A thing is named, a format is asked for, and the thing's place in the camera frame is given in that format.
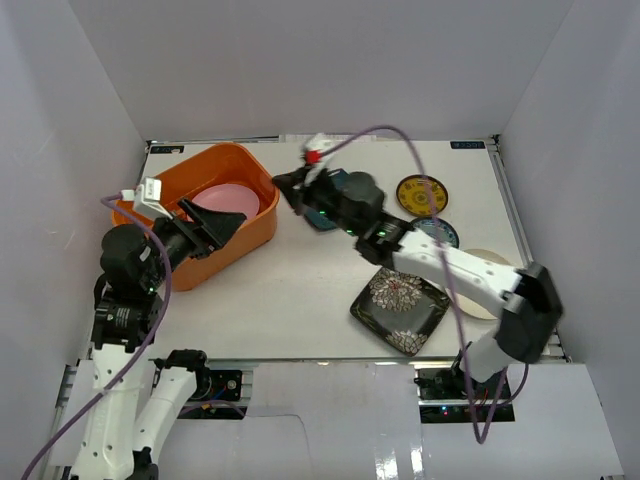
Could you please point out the blue white round plate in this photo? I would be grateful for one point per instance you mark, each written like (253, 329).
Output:
(438, 229)

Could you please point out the cream round plate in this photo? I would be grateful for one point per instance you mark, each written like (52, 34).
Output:
(475, 307)

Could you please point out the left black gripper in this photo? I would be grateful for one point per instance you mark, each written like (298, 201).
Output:
(195, 233)

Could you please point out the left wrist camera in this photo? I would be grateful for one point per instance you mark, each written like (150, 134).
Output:
(146, 199)

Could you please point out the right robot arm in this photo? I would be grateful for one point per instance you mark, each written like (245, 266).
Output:
(524, 300)

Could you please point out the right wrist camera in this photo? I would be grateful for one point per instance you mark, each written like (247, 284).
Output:
(314, 151)

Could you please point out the right blue table label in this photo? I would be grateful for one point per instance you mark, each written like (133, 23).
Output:
(467, 145)

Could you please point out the teal square plate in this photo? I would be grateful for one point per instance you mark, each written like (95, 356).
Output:
(315, 219)

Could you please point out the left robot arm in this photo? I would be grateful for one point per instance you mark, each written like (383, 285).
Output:
(123, 439)

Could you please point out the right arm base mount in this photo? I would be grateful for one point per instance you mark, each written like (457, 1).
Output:
(446, 384)

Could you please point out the blue table label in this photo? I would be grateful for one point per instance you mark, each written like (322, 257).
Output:
(166, 149)
(467, 145)

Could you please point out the orange plastic bin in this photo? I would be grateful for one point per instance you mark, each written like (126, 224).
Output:
(220, 164)

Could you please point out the yellow patterned round plate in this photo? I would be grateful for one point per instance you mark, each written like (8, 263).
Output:
(421, 197)

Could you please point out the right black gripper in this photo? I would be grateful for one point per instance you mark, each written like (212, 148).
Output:
(299, 197)

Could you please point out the pink round plate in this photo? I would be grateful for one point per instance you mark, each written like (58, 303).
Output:
(230, 198)

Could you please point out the white paper sheet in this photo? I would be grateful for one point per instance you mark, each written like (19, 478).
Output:
(335, 138)

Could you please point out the black floral square plate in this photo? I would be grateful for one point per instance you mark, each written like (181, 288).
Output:
(400, 309)

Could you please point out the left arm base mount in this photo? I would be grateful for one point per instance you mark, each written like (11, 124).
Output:
(219, 385)

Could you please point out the left blue table label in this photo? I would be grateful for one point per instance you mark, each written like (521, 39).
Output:
(166, 149)

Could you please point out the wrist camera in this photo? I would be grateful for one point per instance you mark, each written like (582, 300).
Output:
(146, 199)
(314, 151)

